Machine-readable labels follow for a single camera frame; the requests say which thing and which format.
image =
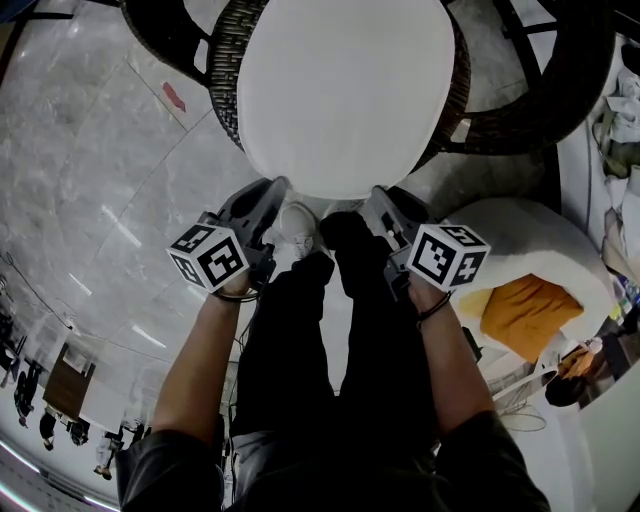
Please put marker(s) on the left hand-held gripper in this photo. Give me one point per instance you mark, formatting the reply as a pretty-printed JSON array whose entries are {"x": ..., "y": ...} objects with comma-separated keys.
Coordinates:
[{"x": 220, "y": 260}]

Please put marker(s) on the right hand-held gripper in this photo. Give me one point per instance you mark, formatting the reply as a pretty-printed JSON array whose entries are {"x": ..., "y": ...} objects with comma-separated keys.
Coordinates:
[{"x": 435, "y": 255}]

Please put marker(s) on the white seat cushion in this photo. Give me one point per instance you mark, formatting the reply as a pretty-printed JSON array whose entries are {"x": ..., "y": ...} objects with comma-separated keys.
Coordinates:
[{"x": 345, "y": 90}]

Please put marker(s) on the dark wicker chair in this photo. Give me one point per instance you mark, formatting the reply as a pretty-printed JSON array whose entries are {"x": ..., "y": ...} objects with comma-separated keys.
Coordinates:
[{"x": 225, "y": 75}]

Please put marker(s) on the person's left forearm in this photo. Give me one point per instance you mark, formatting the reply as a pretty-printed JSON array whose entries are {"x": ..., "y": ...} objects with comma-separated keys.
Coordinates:
[{"x": 195, "y": 360}]

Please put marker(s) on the person's right forearm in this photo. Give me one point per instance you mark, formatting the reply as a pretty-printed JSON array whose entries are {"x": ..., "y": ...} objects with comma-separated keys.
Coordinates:
[{"x": 450, "y": 360}]

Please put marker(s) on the person's left white shoe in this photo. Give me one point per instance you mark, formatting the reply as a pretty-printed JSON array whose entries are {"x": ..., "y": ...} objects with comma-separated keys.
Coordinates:
[{"x": 297, "y": 225}]

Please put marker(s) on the black wristband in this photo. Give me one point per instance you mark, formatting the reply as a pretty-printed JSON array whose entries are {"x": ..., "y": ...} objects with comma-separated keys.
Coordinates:
[{"x": 435, "y": 307}]

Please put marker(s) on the red floor sticker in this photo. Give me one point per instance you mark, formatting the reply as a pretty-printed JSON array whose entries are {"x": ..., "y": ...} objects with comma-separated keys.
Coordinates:
[{"x": 172, "y": 95}]

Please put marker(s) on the person's black trousers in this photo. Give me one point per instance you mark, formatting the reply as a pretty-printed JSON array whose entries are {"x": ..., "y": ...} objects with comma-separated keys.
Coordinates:
[{"x": 290, "y": 350}]

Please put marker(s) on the black waist device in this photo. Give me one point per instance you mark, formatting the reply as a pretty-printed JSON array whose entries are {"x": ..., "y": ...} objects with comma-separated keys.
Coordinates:
[{"x": 472, "y": 342}]

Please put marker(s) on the orange bag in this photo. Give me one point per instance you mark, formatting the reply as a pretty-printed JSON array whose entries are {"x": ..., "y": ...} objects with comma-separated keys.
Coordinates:
[{"x": 580, "y": 362}]

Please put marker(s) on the black bag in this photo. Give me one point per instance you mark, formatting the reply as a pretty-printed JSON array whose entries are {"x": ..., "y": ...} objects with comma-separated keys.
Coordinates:
[{"x": 565, "y": 395}]

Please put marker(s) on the brown wooden table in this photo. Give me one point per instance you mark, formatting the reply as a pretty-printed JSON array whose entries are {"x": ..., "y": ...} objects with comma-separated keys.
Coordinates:
[{"x": 65, "y": 385}]

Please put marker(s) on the pile of white bags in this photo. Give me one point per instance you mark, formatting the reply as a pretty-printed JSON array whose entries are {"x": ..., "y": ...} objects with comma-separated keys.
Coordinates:
[{"x": 625, "y": 115}]

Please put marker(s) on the person's dark grey shirt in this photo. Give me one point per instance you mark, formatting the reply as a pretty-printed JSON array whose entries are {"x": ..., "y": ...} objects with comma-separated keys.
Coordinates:
[{"x": 165, "y": 470}]

